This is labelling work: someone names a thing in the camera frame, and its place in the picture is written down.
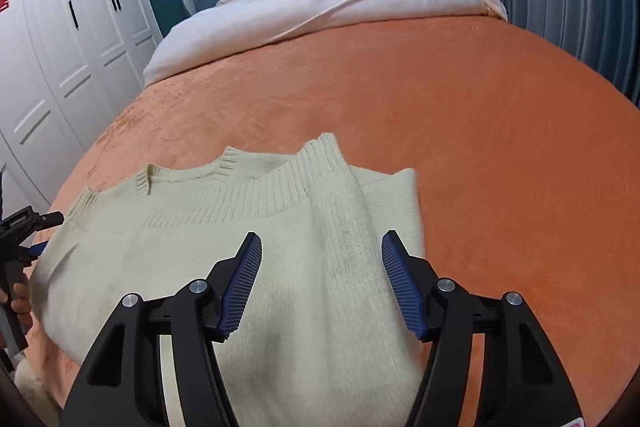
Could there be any person's left hand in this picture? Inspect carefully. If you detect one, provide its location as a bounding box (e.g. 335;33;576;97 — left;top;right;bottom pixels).
11;275;32;333

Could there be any white wardrobe with red stickers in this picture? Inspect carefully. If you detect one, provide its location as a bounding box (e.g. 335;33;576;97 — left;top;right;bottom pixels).
1;0;162;213

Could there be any white pink duvet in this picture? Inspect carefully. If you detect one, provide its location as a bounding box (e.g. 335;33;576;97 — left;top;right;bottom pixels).
143;0;508;86

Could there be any cream knitted sweater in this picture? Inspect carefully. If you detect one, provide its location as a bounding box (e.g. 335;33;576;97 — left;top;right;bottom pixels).
28;132;435;427

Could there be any orange velvet bed blanket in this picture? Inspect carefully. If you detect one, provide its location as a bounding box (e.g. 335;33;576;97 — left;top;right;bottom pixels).
26;16;639;426

